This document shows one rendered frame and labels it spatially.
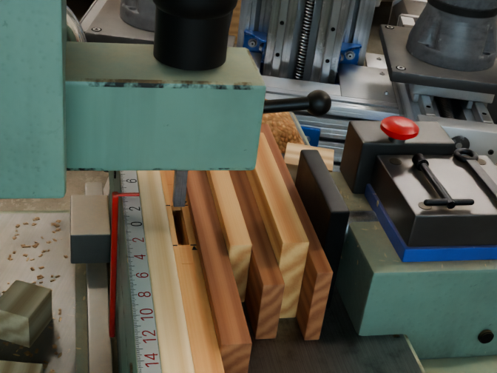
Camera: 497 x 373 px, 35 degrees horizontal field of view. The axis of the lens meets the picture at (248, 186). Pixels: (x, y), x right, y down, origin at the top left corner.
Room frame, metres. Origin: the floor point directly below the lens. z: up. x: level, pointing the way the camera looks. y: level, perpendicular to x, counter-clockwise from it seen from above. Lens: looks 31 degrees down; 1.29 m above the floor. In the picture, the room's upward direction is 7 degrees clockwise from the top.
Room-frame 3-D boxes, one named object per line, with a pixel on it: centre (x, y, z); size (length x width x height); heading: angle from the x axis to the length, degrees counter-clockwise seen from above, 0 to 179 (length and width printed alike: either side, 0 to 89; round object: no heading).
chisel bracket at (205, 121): (0.51, 0.07, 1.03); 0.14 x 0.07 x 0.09; 105
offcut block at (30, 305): (0.51, 0.18, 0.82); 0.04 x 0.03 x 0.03; 168
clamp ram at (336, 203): (0.51, -0.08, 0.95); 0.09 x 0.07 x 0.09; 14
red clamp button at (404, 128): (0.56, -0.11, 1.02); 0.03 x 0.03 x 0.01
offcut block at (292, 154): (0.64, -0.05, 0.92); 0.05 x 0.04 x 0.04; 86
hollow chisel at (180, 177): (0.51, 0.05, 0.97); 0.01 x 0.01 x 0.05; 15
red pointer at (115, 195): (0.50, 0.09, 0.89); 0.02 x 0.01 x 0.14; 105
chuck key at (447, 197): (0.50, -0.14, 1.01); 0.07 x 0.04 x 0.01; 15
